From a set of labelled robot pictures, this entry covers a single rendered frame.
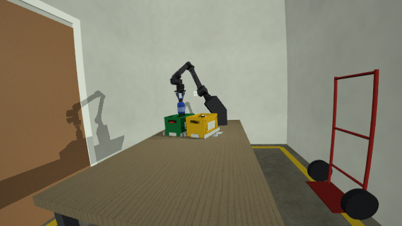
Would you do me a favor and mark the blue bottle with brown label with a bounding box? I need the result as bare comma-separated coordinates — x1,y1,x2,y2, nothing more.
177,98,185,114

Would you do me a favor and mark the green crate with dividers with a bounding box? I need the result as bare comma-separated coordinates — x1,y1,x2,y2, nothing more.
164,114,194,136

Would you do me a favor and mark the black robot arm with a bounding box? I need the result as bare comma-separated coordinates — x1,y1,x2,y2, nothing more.
170,62,214,103

